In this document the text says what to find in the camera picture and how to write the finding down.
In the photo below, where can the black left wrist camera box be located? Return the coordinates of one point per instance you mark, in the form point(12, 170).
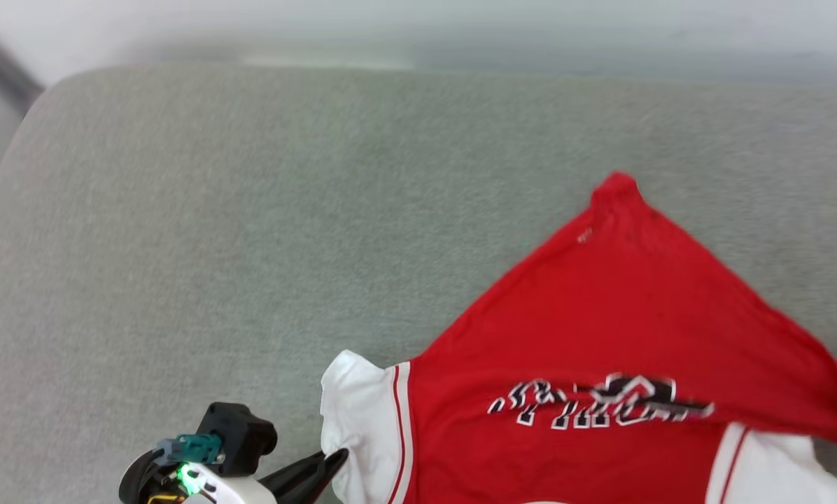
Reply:
point(236, 434)

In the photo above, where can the grey fabric sofa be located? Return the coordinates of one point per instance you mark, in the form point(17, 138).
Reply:
point(250, 245)

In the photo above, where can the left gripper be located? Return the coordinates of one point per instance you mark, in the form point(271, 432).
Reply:
point(229, 491)

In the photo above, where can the grey metal wall strip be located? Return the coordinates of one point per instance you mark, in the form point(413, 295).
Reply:
point(2, 70)

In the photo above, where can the red and white jersey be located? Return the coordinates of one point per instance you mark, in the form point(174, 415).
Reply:
point(586, 329)

